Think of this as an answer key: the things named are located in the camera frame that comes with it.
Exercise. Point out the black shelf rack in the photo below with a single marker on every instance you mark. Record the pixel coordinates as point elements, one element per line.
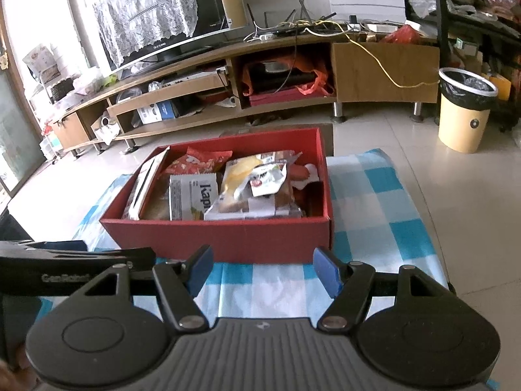
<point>441,16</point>

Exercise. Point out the long white snack packet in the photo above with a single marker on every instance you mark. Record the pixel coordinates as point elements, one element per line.
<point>142,187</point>

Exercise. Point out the wooden tv stand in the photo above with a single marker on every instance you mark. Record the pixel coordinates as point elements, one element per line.
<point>382,69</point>

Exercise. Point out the black television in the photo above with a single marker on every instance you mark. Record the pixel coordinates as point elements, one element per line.
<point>211,8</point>

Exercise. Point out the red plastic bag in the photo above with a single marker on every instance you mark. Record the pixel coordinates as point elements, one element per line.
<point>403,34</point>

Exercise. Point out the white wafer packet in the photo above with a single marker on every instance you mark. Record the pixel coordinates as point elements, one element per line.
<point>191,195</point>

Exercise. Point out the cream trash bin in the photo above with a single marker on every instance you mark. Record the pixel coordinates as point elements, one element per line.
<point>460,126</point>

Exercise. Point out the red snack packet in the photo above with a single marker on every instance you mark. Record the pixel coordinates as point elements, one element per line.
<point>195,163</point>

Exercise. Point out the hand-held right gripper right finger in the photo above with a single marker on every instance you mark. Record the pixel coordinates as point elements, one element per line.
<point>325,273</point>

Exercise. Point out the red cardboard box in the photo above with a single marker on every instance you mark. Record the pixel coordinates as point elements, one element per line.
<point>228,240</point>

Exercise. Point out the yellow cake packet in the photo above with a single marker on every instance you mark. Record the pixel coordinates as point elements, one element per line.
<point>236,171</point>

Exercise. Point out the orange plastic bag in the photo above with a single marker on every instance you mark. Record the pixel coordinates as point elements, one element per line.
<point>317,77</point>

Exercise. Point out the white lace cloth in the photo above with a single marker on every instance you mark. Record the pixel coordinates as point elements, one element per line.
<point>142,12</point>

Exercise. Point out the white cardboard box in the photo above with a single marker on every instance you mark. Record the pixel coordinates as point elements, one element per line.
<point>106,130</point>

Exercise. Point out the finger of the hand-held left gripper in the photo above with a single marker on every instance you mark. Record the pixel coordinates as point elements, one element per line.
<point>138,258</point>
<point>36,248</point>

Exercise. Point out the white red printed packet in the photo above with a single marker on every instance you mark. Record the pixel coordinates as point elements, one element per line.
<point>264,179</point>

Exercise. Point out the white blue box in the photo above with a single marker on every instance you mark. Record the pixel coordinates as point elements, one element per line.
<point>163,110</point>

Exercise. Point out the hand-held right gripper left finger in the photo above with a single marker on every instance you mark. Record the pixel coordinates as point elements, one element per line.
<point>201,271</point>

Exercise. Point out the plastic drawer unit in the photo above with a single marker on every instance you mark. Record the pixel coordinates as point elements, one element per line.
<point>53,142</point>

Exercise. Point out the red flat case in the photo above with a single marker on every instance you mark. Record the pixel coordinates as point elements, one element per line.
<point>285,98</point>

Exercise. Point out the sausage packet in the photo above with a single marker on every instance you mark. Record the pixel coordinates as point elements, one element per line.
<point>299,171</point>

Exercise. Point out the blue white checkered tablecloth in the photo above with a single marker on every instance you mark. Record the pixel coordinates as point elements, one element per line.
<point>366,228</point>

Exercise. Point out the white power strip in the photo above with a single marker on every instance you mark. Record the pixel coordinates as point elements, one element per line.
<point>264,36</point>

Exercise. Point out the black chair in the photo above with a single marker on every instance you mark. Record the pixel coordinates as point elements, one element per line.
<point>12,228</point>

